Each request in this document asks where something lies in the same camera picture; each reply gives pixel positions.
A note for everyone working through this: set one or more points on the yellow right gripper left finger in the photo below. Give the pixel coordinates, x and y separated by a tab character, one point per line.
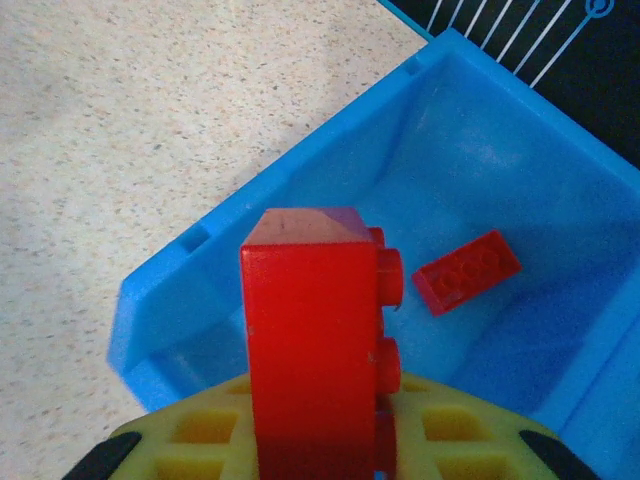
200	440

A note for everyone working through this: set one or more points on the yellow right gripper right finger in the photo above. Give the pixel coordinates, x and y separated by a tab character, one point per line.
450	440

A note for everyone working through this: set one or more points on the red lego brick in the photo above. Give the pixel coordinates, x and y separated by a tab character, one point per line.
310	340
465	275

